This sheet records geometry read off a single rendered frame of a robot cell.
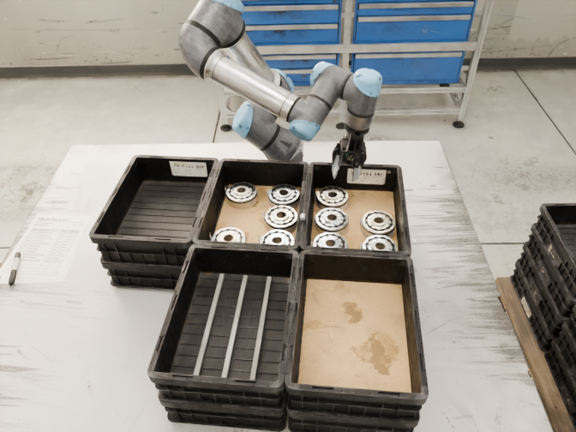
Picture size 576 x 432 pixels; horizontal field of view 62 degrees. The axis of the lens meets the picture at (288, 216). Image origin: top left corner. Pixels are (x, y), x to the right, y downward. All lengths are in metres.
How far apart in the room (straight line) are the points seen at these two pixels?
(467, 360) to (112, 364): 0.96
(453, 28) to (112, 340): 2.67
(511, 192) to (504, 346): 1.78
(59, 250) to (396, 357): 1.16
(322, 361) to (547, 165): 2.54
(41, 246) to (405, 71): 2.45
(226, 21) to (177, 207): 0.60
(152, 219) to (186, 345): 0.50
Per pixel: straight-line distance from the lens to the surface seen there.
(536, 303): 2.22
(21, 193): 3.40
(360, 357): 1.23
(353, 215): 1.55
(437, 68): 3.42
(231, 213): 1.57
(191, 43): 1.42
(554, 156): 3.59
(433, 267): 1.62
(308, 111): 1.31
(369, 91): 1.30
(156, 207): 1.65
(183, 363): 1.25
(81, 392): 1.44
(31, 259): 1.83
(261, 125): 1.72
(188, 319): 1.32
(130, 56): 4.41
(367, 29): 3.22
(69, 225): 1.89
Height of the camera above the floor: 1.88
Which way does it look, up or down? 43 degrees down
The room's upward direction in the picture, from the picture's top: 2 degrees counter-clockwise
